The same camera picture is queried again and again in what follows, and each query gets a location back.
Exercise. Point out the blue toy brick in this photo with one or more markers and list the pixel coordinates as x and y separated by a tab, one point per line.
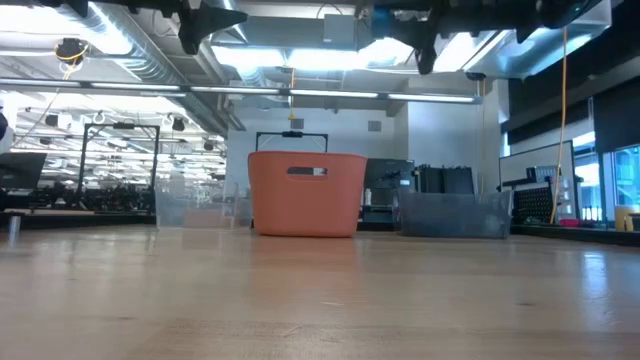
382	22

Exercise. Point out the black background robot arms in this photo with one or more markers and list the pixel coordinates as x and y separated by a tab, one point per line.
100	200

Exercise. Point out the small red item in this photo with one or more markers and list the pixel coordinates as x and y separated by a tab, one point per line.
569	223

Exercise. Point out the silver metal post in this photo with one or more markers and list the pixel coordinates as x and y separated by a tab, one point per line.
14	227

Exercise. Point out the orange plastic bin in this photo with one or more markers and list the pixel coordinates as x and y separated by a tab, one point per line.
305	210

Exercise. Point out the black ceiling dome camera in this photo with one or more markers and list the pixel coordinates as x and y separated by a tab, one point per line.
475	76

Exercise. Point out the small white bottle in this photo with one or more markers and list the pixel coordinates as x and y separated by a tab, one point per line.
368	197

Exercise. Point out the white partition panel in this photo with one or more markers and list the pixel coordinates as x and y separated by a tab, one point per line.
525	160

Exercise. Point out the black table edge rail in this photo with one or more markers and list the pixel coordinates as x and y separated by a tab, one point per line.
575	235

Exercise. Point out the black robot station frame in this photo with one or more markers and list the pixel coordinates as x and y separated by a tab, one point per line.
120	126

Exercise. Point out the black screen behind bins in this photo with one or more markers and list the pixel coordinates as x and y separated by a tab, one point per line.
390	172

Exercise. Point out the grey wall vent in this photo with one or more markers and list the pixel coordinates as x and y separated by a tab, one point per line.
374	126
297	123

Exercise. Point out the grey translucent plastic bin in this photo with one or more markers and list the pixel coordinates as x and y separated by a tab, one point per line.
450	215

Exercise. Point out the clear plastic bin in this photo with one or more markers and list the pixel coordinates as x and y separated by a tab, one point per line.
170	215

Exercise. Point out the black equipment cases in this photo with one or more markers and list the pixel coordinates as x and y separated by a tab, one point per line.
445	180

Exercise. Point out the long ceiling light bar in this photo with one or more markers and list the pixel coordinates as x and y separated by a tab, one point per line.
235	90

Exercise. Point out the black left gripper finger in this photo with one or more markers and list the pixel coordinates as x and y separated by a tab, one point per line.
190	44
210	19

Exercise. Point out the black ceiling spotlight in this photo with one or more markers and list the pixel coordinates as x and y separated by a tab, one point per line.
51	120
178	124

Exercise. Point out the black frame with camera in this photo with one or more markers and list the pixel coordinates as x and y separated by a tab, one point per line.
292	134

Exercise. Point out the grey ceiling box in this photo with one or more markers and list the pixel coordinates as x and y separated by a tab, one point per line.
340	30

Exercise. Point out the dark computer monitor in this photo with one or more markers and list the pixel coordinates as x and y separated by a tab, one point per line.
20	170

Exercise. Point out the black pegboard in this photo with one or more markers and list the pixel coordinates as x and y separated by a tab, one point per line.
532	205

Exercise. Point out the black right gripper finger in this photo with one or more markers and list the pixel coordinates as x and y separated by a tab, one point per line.
420	34
426	60

